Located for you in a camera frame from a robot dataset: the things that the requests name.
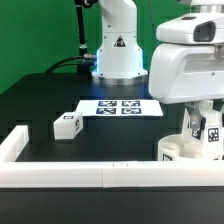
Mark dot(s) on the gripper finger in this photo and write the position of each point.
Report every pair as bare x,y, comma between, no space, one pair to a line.
196,122

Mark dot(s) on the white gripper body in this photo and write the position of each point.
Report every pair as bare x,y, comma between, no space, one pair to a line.
183,73

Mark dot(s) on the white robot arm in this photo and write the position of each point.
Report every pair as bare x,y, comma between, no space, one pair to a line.
119,60

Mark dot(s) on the white paper marker sheet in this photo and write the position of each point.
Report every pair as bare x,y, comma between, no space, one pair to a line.
134,107

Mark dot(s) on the white U-shaped fence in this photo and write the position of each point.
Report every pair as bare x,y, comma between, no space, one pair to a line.
15,174

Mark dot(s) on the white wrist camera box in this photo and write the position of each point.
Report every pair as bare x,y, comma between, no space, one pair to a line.
193,29

